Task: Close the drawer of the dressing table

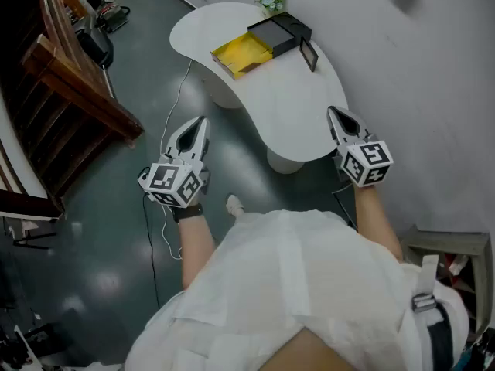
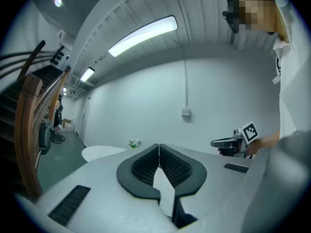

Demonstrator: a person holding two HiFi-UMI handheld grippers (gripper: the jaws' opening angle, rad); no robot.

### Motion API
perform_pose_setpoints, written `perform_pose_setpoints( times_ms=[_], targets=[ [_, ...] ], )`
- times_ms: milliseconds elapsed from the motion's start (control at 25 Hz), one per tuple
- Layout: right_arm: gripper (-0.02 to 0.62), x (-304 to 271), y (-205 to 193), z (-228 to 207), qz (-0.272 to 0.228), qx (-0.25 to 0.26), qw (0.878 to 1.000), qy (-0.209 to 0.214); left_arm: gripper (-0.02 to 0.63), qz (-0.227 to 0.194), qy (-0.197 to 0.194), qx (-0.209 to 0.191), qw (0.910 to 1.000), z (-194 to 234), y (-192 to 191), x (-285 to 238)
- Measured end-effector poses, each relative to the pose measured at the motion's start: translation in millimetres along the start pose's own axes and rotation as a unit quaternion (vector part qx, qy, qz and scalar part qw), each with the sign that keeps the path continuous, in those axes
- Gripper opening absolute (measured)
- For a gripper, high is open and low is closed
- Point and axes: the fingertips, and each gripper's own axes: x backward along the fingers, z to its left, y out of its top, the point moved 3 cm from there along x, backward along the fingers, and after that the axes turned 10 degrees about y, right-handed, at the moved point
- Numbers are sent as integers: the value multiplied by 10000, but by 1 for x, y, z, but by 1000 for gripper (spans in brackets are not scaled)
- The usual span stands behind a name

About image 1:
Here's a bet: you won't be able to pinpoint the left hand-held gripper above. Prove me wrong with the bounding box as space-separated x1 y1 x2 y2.
137 116 212 209

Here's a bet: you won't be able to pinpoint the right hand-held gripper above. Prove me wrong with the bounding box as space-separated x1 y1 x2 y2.
326 106 394 188

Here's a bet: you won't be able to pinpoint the white curved table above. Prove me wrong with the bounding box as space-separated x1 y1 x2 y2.
169 2 350 175

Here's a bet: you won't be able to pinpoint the yellow box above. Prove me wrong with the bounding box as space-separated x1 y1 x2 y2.
210 31 274 81

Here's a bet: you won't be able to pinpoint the person's right forearm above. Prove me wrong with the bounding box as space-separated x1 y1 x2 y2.
353 182 405 264

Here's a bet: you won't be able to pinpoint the person's left forearm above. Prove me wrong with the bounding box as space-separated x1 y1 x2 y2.
178 211 217 290

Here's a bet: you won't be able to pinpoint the black wristband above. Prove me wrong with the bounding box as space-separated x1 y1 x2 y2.
172 203 204 224

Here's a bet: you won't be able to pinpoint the person's white shoe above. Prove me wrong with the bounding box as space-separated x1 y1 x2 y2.
225 193 246 219

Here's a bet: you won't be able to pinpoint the black bag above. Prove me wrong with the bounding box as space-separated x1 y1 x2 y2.
74 28 115 70

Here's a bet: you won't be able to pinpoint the wooden bench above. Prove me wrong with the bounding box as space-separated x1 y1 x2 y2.
0 0 146 209

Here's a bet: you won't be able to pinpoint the black cart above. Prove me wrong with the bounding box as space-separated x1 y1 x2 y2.
95 3 131 35

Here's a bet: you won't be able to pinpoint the potted flowers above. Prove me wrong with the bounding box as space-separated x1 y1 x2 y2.
254 0 288 17

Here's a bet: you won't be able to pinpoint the grey shelf unit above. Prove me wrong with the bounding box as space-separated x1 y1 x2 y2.
401 223 495 336

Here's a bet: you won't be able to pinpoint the person's white clothing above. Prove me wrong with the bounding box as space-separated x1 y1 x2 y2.
125 208 471 371

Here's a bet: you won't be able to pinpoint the person's chest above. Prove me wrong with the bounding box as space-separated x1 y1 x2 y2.
258 325 350 371

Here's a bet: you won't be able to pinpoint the white cable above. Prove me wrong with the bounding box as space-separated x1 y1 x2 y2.
159 57 193 260

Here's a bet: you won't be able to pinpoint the black picture frame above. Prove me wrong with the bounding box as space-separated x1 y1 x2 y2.
299 36 319 73

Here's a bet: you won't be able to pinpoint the grey backpack strap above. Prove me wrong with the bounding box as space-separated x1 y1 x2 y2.
411 254 441 315

